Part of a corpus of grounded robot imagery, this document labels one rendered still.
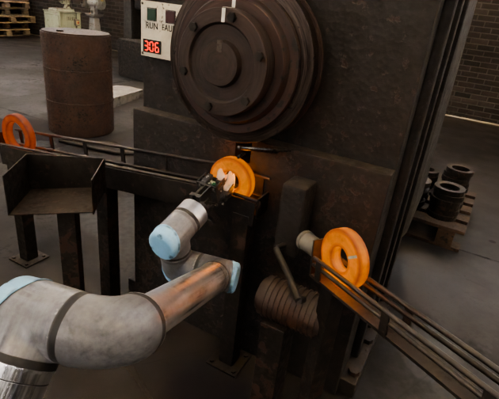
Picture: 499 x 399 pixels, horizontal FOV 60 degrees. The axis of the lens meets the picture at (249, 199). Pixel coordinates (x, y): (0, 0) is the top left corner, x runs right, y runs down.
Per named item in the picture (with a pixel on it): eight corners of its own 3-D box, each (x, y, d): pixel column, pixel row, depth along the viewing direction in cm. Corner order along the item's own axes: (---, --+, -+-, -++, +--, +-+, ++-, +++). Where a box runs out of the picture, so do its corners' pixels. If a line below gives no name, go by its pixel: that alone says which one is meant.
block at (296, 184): (285, 238, 146) (295, 172, 136) (307, 246, 143) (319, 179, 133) (272, 252, 137) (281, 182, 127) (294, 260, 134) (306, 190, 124)
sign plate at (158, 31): (144, 55, 156) (144, 0, 148) (203, 66, 145) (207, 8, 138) (140, 55, 154) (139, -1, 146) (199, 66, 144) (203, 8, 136)
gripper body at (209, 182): (226, 176, 129) (204, 200, 121) (229, 198, 135) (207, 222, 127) (205, 170, 132) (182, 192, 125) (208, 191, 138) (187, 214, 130)
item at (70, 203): (46, 317, 179) (25, 153, 149) (111, 317, 182) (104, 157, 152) (28, 354, 160) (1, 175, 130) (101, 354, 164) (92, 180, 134)
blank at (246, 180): (214, 153, 143) (208, 155, 141) (255, 158, 137) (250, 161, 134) (215, 196, 149) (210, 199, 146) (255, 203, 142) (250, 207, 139)
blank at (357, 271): (337, 288, 116) (327, 290, 115) (325, 232, 119) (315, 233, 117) (376, 286, 102) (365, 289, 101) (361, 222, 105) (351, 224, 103)
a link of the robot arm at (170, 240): (149, 254, 121) (142, 229, 114) (175, 226, 129) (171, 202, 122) (176, 267, 117) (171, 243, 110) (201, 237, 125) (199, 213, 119)
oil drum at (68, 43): (85, 117, 448) (79, 25, 410) (127, 130, 424) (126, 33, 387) (33, 128, 399) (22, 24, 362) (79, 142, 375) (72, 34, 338)
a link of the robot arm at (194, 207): (201, 235, 124) (175, 225, 128) (211, 225, 128) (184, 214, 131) (197, 212, 119) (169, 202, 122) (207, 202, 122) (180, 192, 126)
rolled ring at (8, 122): (21, 112, 180) (28, 111, 183) (-4, 115, 189) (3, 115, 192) (34, 155, 186) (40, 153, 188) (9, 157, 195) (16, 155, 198)
